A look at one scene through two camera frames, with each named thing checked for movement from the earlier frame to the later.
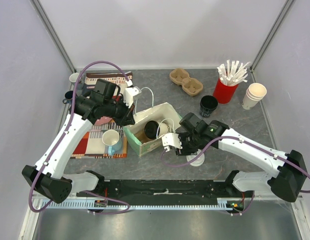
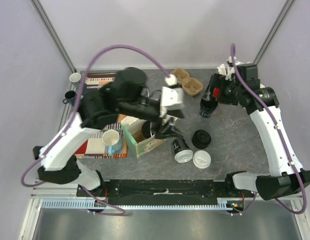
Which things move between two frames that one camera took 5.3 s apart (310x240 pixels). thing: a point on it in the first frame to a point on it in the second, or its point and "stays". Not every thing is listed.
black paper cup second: (208, 103) stays
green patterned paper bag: (134, 131) stays
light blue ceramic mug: (111, 138) stays
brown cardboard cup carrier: (192, 86) stays
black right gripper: (181, 144) to (213, 90)
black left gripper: (127, 119) to (170, 131)
